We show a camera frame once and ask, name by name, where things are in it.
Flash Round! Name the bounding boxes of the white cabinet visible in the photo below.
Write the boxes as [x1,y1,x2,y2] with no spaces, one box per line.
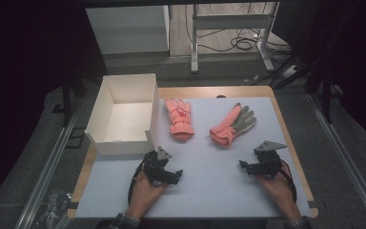
[85,5,171,55]

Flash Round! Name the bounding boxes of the aluminium floor rail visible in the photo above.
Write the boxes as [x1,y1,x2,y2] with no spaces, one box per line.
[307,93,366,229]
[14,97,84,229]

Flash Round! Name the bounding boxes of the white metal desk frame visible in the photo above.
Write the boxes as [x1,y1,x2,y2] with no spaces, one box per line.
[190,1,281,74]

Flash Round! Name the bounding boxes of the black floor cables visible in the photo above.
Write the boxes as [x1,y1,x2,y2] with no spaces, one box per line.
[184,3,293,55]

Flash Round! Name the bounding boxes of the pink glove with grey palm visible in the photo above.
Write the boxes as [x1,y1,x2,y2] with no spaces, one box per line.
[209,102,257,147]

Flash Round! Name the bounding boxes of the white power strip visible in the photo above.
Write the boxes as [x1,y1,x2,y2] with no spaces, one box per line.
[279,64,298,79]

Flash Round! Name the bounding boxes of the person's right hand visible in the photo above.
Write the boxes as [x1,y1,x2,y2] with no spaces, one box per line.
[256,163,301,221]

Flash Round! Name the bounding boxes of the white box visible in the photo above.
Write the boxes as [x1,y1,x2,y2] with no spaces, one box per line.
[84,73,160,156]

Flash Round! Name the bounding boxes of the pale grey table mat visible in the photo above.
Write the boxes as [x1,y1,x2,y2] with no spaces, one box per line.
[74,96,313,219]

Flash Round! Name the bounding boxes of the clear plastic bag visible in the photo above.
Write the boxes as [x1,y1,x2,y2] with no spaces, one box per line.
[32,189,74,229]

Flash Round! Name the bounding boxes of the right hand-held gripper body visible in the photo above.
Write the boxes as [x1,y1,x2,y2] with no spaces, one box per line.
[253,139,288,179]

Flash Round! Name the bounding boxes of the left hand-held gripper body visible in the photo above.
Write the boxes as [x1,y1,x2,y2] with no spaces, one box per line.
[142,145,173,185]

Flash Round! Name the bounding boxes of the black metal stand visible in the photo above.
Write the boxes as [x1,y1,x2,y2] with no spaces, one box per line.
[304,72,345,125]
[51,72,88,128]

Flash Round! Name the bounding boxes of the pink glove with red logo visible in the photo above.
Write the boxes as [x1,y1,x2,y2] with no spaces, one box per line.
[164,97,195,140]

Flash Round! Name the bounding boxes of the person's left hand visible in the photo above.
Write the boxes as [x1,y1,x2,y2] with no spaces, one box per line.
[126,173,168,220]

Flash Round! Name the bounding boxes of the right hand-held gripper black cable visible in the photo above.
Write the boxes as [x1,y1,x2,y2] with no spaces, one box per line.
[279,159,298,204]

